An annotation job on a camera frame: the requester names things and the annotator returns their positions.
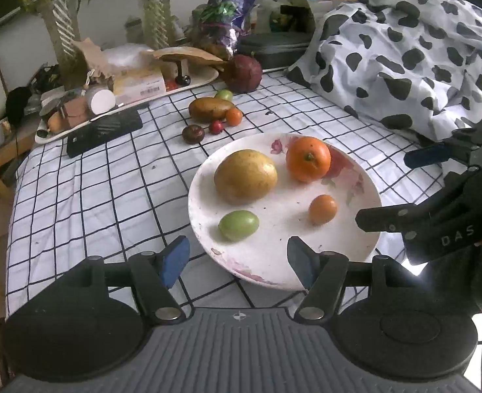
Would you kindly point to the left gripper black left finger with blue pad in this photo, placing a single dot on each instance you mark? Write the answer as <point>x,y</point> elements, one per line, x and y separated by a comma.
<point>95,317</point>

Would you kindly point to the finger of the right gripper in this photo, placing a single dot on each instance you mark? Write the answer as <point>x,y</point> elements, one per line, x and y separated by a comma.
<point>433,154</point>
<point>388,219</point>

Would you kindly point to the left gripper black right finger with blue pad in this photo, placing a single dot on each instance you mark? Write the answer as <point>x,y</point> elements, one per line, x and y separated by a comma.
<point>381,317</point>

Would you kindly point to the small orange cherry tomato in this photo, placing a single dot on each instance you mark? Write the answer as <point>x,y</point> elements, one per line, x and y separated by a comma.
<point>233,117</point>

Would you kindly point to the small red cherry tomato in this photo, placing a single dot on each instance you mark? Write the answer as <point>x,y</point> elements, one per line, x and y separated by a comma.
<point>216,127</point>

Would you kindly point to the red onion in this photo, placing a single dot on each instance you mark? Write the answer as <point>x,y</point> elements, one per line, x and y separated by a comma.
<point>242,74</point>

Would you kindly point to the dark purple tomato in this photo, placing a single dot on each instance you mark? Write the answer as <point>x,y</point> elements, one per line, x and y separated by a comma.
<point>193,134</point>

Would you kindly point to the small green tomato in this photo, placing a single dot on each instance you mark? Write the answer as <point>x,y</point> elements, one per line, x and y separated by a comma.
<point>224,95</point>

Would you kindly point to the brown mango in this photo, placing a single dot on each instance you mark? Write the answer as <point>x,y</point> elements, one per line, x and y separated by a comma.
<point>207,110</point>

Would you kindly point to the cow print blanket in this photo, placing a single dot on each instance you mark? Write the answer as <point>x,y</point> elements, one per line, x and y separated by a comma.
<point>413,66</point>

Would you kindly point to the large orange tomato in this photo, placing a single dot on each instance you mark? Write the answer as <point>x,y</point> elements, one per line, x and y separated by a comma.
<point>308,159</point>

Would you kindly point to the white checkered tablecloth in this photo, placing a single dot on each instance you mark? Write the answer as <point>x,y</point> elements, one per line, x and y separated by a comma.
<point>129,195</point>

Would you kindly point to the white floral plate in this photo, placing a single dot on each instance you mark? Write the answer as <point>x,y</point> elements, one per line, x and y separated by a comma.
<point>283,213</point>

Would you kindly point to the yellow potato on plate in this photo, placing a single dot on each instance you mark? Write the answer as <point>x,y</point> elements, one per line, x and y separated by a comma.
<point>245,176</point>

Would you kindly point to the black zip case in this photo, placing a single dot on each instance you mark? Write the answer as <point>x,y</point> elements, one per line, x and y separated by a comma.
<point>274,50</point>

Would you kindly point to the black rectangular device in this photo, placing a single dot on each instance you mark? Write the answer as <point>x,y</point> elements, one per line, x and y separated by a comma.
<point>102,131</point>

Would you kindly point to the white round jar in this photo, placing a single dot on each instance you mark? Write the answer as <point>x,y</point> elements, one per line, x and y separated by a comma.
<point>100,100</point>

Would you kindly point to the yellow cardboard box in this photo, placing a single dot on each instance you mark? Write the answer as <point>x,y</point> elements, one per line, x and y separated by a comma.
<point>139,84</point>

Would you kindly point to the white serving tray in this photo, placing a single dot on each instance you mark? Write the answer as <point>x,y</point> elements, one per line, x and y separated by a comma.
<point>200,76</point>

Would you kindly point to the purple foil snack bag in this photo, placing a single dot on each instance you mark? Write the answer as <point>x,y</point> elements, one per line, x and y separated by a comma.
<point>220,25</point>

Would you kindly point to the brown paper bag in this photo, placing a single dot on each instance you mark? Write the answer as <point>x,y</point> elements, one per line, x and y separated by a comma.
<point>98,68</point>

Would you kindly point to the brown padded envelope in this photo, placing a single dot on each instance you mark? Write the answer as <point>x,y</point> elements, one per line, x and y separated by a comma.
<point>192,54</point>

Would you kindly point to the middle glass vase plant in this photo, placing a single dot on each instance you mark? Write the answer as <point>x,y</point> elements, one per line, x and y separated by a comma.
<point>155,4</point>

